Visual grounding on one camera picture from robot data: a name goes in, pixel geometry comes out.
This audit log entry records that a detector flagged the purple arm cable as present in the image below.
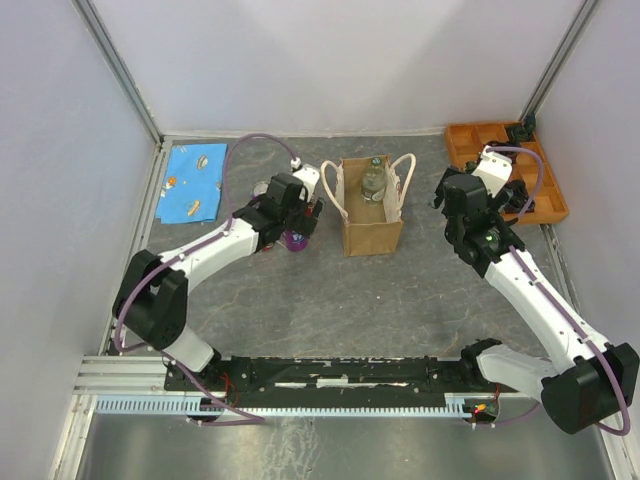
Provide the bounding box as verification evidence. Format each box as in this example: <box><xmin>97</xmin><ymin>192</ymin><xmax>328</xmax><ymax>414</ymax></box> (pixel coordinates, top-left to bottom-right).
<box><xmin>469</xmin><ymin>144</ymin><xmax>634</xmax><ymax>436</ymax></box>
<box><xmin>113</xmin><ymin>133</ymin><xmax>304</xmax><ymax>427</ymax></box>

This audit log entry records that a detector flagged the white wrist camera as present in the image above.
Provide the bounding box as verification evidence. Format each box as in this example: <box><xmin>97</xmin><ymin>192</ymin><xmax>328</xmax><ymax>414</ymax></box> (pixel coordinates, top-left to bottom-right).
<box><xmin>471</xmin><ymin>147</ymin><xmax>513</xmax><ymax>198</ymax></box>
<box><xmin>290</xmin><ymin>157</ymin><xmax>320</xmax><ymax>202</ymax></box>

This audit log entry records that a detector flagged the clear glass bottle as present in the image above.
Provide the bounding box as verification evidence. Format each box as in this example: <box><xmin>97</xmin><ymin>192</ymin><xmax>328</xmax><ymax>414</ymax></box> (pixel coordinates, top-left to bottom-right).
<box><xmin>361</xmin><ymin>157</ymin><xmax>387</xmax><ymax>204</ymax></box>

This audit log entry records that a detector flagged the burlap canvas tote bag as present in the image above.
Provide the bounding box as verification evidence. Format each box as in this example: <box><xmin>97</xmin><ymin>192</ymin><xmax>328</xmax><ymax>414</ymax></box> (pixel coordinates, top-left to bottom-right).
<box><xmin>320</xmin><ymin>153</ymin><xmax>417</xmax><ymax>256</ymax></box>

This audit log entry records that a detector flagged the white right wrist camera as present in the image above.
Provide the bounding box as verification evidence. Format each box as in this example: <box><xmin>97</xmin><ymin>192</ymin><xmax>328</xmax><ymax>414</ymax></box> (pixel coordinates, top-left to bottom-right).
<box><xmin>471</xmin><ymin>147</ymin><xmax>513</xmax><ymax>198</ymax></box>

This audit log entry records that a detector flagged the dark item in tray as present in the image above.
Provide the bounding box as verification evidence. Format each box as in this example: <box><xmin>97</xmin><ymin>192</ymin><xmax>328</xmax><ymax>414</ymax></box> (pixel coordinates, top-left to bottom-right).
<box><xmin>505</xmin><ymin>112</ymin><xmax>537</xmax><ymax>146</ymax></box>

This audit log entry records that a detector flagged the light blue cable duct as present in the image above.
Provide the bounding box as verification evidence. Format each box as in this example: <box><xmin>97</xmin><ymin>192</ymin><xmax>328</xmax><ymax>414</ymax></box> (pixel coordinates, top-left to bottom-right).
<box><xmin>93</xmin><ymin>392</ymin><xmax>474</xmax><ymax>417</ymax></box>

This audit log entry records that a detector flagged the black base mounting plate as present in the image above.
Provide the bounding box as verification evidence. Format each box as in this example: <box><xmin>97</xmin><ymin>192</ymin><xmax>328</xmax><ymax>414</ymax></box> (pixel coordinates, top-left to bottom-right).
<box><xmin>195</xmin><ymin>356</ymin><xmax>496</xmax><ymax>409</ymax></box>

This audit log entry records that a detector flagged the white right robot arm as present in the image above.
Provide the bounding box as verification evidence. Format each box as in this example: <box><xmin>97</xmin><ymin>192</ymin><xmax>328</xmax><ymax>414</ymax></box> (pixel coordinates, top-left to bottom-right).
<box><xmin>433</xmin><ymin>167</ymin><xmax>639</xmax><ymax>436</ymax></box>

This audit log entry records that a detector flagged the blue patterned cloth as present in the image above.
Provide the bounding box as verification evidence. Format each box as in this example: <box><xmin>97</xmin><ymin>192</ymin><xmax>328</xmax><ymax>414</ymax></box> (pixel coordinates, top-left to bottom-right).
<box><xmin>155</xmin><ymin>143</ymin><xmax>227</xmax><ymax>225</ymax></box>

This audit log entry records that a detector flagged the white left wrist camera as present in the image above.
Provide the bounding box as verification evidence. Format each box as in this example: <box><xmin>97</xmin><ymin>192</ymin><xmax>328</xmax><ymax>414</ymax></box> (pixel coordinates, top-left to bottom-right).
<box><xmin>290</xmin><ymin>157</ymin><xmax>320</xmax><ymax>202</ymax></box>

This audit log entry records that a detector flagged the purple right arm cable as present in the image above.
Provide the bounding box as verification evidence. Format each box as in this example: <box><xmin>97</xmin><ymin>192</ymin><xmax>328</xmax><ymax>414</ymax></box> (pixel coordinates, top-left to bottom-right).
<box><xmin>469</xmin><ymin>144</ymin><xmax>634</xmax><ymax>436</ymax></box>

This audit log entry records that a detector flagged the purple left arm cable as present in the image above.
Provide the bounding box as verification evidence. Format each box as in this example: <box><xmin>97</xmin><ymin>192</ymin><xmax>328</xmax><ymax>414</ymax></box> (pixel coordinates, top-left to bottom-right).
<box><xmin>113</xmin><ymin>133</ymin><xmax>304</xmax><ymax>427</ymax></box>

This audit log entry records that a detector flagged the orange wooden compartment tray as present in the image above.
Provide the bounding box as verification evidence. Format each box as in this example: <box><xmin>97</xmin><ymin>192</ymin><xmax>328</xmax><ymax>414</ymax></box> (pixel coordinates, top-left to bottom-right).
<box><xmin>444</xmin><ymin>122</ymin><xmax>569</xmax><ymax>224</ymax></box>

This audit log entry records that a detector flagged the purple soda can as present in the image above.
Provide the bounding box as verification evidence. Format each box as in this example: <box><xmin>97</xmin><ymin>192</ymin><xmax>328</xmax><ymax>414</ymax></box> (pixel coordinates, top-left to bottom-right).
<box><xmin>284</xmin><ymin>231</ymin><xmax>309</xmax><ymax>253</ymax></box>
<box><xmin>251</xmin><ymin>181</ymin><xmax>269</xmax><ymax>199</ymax></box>

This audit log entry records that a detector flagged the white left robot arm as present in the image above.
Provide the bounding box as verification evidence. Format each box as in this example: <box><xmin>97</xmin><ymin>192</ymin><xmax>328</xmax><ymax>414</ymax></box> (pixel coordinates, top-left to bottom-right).
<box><xmin>113</xmin><ymin>164</ymin><xmax>324</xmax><ymax>390</ymax></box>

